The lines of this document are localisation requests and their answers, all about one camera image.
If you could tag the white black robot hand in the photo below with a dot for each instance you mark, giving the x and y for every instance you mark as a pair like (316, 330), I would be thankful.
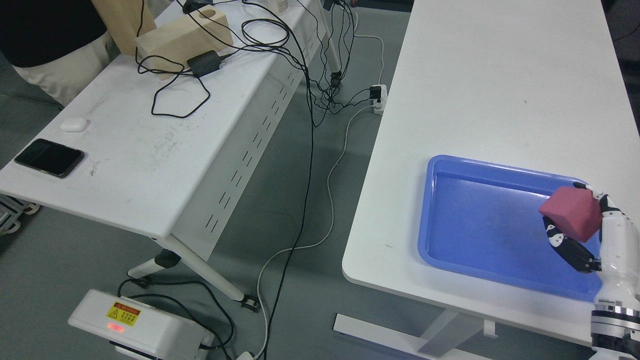
(613, 252)

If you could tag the pink foam block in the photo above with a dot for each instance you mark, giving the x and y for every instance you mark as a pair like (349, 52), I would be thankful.
(574, 211)

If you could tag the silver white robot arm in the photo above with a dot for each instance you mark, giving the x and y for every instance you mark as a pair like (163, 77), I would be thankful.
(614, 331)

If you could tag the blue plastic tray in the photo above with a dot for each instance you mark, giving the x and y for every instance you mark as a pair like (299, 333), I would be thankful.
(481, 219)

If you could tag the white table with leg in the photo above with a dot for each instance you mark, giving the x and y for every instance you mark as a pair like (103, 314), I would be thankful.
(533, 84)

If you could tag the black power adapter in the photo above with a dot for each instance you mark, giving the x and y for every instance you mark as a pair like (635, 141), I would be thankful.
(205, 64)

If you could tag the white folding desk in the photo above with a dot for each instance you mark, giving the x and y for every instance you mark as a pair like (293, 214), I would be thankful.
(174, 180)

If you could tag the white device with warning label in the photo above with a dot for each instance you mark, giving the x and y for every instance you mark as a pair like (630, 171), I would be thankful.
(139, 330)

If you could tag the wooden box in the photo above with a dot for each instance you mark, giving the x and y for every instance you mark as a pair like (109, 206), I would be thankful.
(168, 48)

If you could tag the black smartphone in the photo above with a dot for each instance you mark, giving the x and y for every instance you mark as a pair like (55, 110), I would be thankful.
(50, 158)

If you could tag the person in black shirt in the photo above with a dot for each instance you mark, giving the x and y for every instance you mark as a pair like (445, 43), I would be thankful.
(60, 46)

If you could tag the white wall-side power strip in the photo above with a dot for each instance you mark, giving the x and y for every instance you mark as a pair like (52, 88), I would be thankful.
(378, 95)

